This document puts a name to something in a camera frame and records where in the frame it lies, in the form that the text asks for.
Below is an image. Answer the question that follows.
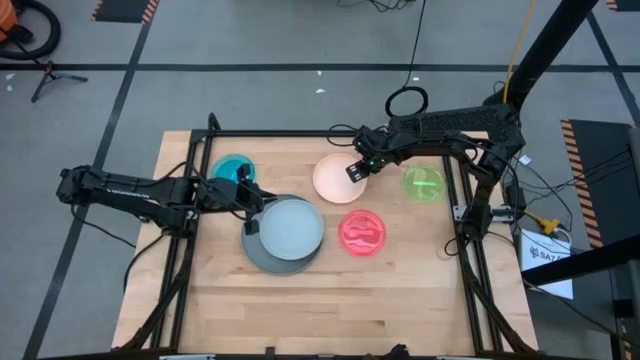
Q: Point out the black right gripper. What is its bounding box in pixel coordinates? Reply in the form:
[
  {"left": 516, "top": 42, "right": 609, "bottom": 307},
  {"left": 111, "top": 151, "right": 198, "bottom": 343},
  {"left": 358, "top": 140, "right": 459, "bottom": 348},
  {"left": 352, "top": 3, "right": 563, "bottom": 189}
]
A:
[{"left": 347, "top": 127, "right": 399, "bottom": 184}]

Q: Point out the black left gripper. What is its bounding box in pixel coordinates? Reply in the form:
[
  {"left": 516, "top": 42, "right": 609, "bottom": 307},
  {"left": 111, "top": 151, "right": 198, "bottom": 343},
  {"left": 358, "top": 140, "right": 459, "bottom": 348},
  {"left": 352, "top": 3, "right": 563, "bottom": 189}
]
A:
[{"left": 197, "top": 162, "right": 278, "bottom": 237}]

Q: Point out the peach plastic plate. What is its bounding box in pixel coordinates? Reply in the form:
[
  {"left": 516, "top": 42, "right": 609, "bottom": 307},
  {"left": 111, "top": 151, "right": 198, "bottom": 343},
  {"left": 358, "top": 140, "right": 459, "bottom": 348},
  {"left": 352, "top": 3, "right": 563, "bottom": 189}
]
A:
[{"left": 312, "top": 152, "right": 369, "bottom": 205}]

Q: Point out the light grey plastic plate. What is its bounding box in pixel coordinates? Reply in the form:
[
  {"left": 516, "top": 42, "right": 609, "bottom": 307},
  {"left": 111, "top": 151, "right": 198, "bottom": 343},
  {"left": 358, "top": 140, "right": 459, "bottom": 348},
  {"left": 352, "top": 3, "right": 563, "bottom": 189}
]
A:
[{"left": 258, "top": 198, "right": 325, "bottom": 262}]

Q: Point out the teal translucent plastic plate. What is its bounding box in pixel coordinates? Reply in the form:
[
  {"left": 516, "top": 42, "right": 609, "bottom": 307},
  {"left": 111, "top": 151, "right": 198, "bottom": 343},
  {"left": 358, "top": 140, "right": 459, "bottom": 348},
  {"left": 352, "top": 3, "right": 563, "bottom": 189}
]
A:
[{"left": 210, "top": 153, "right": 257, "bottom": 185}]

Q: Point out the large dark grey plastic plate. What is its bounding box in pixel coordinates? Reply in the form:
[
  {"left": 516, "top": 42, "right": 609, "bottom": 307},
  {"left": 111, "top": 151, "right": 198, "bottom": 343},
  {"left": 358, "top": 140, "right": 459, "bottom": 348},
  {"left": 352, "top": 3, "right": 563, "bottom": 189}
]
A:
[{"left": 240, "top": 193, "right": 324, "bottom": 276}]

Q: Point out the red translucent plastic plate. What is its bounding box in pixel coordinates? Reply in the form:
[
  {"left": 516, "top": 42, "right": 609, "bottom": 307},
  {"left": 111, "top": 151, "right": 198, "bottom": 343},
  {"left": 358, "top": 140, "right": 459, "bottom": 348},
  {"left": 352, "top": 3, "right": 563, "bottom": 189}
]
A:
[{"left": 337, "top": 209, "right": 387, "bottom": 258}]

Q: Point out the green translucent plastic plate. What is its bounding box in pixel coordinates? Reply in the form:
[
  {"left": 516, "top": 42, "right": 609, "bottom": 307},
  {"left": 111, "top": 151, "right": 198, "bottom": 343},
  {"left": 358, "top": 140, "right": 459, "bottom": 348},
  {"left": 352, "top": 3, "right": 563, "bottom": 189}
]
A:
[{"left": 402, "top": 163, "right": 447, "bottom": 204}]

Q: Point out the yellow plug connector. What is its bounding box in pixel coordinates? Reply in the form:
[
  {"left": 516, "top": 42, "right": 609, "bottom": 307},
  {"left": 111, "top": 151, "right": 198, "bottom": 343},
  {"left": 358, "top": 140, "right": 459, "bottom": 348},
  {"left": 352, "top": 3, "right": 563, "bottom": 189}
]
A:
[{"left": 523, "top": 209, "right": 562, "bottom": 236}]

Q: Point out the white printed paper sheet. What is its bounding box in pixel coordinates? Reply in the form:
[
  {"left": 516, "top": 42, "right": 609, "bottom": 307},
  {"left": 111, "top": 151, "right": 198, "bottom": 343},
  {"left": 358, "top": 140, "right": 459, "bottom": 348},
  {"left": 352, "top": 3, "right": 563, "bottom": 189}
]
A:
[{"left": 518, "top": 227, "right": 575, "bottom": 301}]

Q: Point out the black hazard-striped floor mat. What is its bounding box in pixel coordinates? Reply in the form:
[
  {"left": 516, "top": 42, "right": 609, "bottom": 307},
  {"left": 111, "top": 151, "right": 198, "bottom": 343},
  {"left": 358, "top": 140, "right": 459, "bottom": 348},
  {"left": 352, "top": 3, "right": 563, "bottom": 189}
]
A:
[{"left": 90, "top": 0, "right": 159, "bottom": 24}]

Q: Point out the black tripod stand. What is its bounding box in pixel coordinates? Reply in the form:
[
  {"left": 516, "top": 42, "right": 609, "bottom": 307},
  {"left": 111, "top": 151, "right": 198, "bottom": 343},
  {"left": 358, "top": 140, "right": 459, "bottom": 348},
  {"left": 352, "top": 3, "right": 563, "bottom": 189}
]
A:
[{"left": 30, "top": 59, "right": 89, "bottom": 104}]

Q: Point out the black horizontal bar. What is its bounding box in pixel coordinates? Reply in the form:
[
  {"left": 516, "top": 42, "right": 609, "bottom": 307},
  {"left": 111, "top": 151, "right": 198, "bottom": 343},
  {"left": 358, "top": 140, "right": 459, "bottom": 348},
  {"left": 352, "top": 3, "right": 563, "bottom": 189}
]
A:
[{"left": 521, "top": 246, "right": 640, "bottom": 287}]

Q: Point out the large hazard-striped floor mat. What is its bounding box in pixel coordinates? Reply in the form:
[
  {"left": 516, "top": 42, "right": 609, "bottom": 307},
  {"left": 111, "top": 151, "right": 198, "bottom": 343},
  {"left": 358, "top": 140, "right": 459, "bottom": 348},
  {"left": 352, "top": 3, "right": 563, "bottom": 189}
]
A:
[{"left": 559, "top": 118, "right": 640, "bottom": 250}]

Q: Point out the orange vacuum cleaner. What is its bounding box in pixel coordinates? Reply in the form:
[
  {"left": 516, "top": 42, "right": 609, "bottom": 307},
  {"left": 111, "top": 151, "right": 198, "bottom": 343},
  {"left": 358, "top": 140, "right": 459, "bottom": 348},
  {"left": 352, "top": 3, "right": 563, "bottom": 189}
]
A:
[{"left": 0, "top": 0, "right": 21, "bottom": 44}]

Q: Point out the black aluminium table frame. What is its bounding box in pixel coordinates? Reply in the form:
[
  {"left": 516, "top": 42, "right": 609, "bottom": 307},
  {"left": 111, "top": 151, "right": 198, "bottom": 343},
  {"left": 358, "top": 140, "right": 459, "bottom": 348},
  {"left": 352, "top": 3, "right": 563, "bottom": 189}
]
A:
[{"left": 119, "top": 113, "right": 539, "bottom": 357}]

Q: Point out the black coiled cable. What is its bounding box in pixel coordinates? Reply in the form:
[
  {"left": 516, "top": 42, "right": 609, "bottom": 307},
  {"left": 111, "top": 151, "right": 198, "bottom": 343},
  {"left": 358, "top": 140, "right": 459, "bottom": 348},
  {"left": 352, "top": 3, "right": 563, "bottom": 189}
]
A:
[{"left": 384, "top": 0, "right": 430, "bottom": 119}]

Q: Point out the yellow cable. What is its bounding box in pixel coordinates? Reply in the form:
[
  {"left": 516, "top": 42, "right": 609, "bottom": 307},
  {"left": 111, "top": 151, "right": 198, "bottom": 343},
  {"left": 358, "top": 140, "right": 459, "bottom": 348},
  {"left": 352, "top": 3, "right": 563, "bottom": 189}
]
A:
[{"left": 502, "top": 0, "right": 537, "bottom": 105}]

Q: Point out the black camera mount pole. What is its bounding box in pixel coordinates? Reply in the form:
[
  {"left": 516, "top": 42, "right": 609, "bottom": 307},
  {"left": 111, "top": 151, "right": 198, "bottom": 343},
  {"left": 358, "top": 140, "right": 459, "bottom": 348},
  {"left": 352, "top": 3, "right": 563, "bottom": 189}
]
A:
[{"left": 492, "top": 0, "right": 600, "bottom": 112}]

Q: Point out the black vacuum hose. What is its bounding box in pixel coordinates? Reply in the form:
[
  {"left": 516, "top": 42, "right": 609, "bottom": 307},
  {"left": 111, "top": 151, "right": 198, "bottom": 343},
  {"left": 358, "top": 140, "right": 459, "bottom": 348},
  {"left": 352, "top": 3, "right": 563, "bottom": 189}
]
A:
[{"left": 0, "top": 0, "right": 63, "bottom": 62}]

